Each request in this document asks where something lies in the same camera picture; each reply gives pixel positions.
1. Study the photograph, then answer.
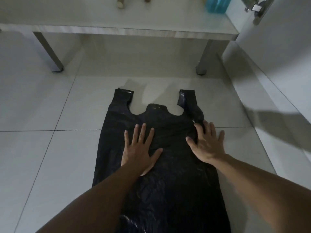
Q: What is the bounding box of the person's right hand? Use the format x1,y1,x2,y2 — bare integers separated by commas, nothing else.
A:
186,120,225,165

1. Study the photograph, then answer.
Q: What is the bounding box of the person's left hand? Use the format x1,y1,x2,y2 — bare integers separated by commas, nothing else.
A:
121,123,164,177

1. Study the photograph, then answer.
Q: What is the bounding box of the black plastic carrier bag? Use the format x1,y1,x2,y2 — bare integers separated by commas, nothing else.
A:
92,88,231,233

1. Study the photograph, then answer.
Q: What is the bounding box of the person's left forearm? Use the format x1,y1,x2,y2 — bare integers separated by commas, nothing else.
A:
36,165,146,233

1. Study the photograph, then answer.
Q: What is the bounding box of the person's right forearm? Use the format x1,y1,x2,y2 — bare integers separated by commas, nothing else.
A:
214,154,311,233

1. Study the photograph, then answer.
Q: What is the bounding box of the grey metal table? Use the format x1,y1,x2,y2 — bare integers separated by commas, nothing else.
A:
0,0,240,76

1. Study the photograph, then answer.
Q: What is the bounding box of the blue plastic container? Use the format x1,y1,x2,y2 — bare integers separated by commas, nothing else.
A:
205,0,233,14

